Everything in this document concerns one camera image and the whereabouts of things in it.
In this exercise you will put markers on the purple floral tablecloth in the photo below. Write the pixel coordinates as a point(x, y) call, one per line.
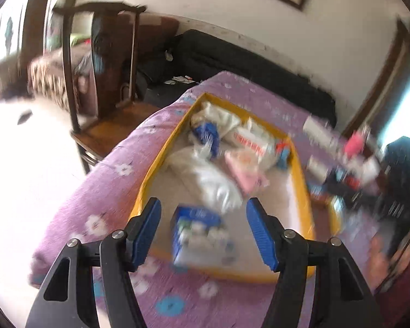
point(123, 184)

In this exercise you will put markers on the white bag with red print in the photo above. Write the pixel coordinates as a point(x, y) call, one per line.
point(252, 140)

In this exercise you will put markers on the pink packet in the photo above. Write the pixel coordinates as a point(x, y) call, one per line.
point(246, 170)

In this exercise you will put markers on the blue plastic packet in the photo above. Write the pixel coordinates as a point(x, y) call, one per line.
point(208, 136)

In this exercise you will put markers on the white towel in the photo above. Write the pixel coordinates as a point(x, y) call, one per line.
point(211, 184)

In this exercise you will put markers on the yellow cardboard box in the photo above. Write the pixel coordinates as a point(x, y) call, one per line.
point(287, 194)

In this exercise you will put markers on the pink bottle with knitted sleeve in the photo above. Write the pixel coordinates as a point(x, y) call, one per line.
point(355, 143)

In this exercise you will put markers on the blue white tissue packet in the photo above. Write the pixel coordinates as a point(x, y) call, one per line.
point(198, 242)

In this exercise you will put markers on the brown armchair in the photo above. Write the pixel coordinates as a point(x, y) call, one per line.
point(153, 25)

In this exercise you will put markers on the brown patterned sofa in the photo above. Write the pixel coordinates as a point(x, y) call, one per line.
point(54, 71)

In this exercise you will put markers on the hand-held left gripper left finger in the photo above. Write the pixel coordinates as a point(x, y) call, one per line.
point(147, 232)

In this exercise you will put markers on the dark wooden chair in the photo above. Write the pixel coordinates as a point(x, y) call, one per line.
point(116, 126)

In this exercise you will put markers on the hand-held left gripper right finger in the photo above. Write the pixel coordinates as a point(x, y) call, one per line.
point(263, 232)

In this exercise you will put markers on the black sofa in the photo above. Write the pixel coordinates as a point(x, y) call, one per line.
point(242, 61)

